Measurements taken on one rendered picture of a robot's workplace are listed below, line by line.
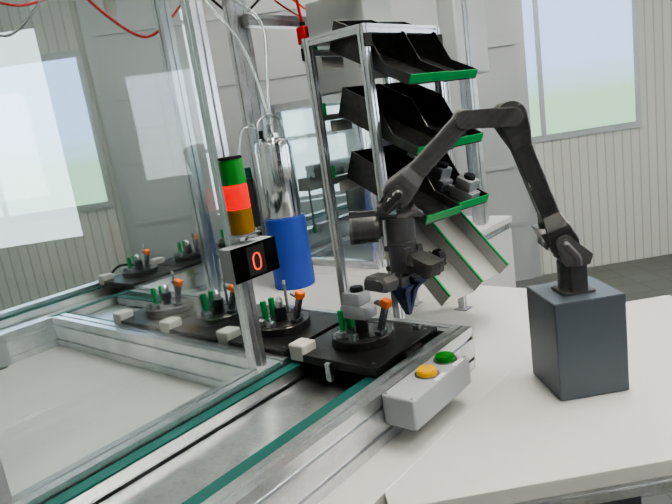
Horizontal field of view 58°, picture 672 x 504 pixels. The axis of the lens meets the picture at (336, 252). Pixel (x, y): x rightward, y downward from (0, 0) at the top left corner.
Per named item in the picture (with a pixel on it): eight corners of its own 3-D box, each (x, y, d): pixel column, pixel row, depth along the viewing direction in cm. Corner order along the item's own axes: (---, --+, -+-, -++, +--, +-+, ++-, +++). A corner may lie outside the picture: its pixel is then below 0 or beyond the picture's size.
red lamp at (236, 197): (256, 206, 122) (252, 182, 121) (237, 211, 119) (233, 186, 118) (239, 206, 126) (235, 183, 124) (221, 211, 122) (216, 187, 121)
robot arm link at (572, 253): (579, 255, 123) (577, 224, 122) (594, 266, 115) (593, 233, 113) (546, 259, 124) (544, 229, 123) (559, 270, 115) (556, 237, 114)
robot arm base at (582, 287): (596, 291, 118) (595, 261, 117) (564, 296, 118) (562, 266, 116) (580, 282, 125) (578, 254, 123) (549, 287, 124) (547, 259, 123)
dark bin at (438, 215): (460, 214, 150) (467, 187, 146) (425, 225, 142) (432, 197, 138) (382, 169, 166) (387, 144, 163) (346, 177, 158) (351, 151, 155)
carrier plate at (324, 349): (438, 335, 137) (437, 326, 137) (377, 378, 120) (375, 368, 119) (355, 323, 153) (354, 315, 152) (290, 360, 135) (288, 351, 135)
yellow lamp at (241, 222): (260, 230, 123) (256, 206, 122) (242, 235, 120) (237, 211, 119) (244, 229, 127) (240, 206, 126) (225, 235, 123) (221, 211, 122)
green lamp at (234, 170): (252, 181, 121) (247, 157, 120) (233, 185, 118) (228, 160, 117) (235, 182, 124) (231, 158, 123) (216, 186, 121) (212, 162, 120)
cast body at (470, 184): (478, 201, 159) (485, 177, 156) (469, 205, 156) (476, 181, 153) (451, 189, 164) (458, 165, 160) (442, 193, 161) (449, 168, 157)
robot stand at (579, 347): (630, 390, 119) (626, 293, 114) (561, 402, 118) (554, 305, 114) (594, 362, 132) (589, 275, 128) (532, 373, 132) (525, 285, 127)
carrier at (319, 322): (350, 323, 154) (343, 276, 151) (285, 359, 136) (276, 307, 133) (283, 314, 169) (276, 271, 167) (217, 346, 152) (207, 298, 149)
